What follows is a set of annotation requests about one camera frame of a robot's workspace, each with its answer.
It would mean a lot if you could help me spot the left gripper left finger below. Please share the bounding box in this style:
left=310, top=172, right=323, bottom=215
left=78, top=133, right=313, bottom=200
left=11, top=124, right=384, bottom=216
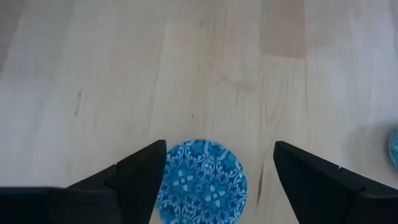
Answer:
left=0, top=139, right=168, bottom=224

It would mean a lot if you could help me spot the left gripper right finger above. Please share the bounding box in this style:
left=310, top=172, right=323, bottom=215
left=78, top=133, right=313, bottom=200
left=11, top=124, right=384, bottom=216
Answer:
left=273, top=140, right=398, bottom=224

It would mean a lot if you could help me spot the dark blue patterned tin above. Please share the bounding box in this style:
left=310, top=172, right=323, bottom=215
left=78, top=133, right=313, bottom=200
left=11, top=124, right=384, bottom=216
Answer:
left=154, top=139, right=249, bottom=224

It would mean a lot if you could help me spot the teal patterned tin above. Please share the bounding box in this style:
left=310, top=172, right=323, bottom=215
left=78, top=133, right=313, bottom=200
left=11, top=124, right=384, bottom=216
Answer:
left=387, top=129, right=398, bottom=170

